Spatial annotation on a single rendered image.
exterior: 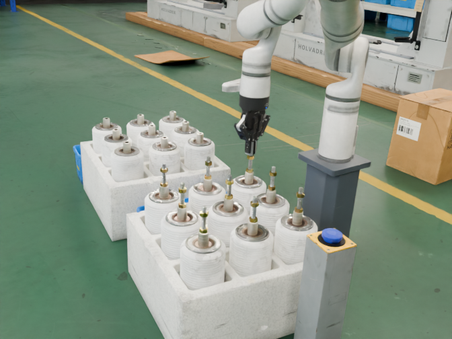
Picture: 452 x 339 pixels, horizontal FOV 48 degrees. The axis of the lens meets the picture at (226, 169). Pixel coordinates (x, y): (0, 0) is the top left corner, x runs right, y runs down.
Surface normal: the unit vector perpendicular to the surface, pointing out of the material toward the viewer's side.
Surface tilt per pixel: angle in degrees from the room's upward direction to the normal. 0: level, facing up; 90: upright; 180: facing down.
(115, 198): 90
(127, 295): 0
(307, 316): 90
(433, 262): 0
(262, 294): 90
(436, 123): 90
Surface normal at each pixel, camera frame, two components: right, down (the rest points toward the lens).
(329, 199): -0.20, 0.39
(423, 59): -0.83, 0.18
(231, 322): 0.44, 0.38
